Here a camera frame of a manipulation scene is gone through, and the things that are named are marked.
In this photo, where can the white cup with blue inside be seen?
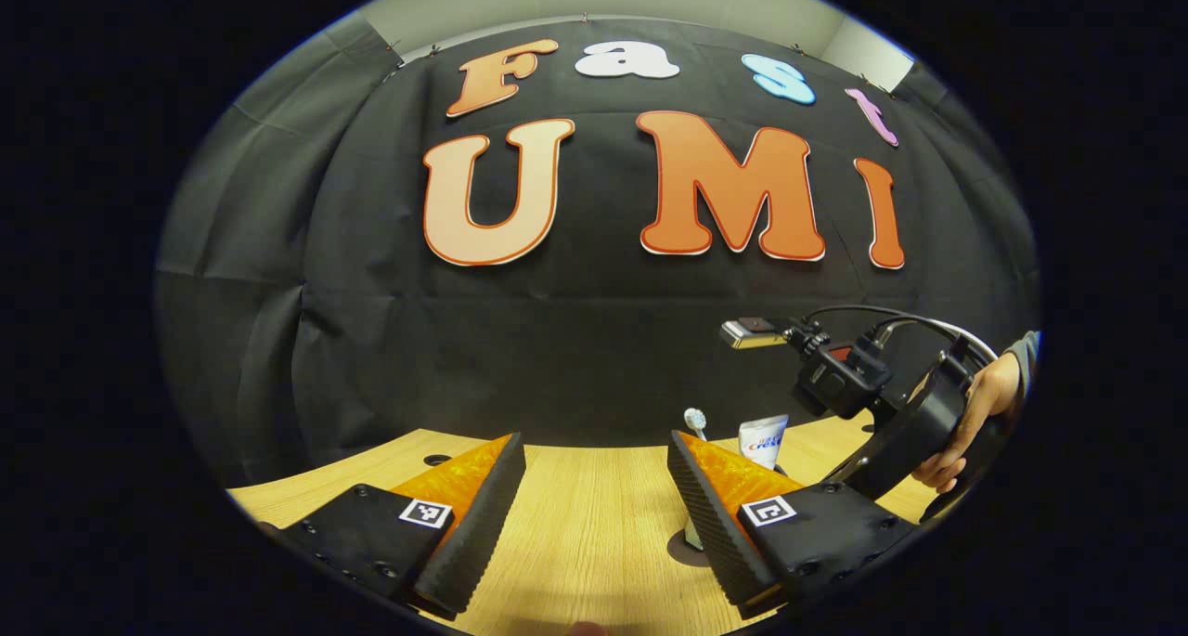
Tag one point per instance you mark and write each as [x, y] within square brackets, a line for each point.
[693, 534]

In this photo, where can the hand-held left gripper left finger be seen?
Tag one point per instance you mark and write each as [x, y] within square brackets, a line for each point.
[478, 534]

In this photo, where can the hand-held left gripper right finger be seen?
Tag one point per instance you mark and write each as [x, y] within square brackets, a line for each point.
[710, 525]

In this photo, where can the white toothpaste tube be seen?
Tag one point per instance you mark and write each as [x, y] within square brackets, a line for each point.
[763, 441]

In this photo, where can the dark brown round coaster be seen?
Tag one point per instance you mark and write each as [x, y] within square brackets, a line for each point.
[682, 554]

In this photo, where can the wooden desktop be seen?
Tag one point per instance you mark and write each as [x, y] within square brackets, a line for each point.
[594, 506]

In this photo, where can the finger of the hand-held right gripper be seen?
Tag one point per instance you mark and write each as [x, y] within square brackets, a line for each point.
[863, 469]

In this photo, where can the black backdrop cloth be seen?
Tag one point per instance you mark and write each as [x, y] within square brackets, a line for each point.
[557, 357]

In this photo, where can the white toothbrush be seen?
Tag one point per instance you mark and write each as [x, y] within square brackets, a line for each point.
[695, 420]

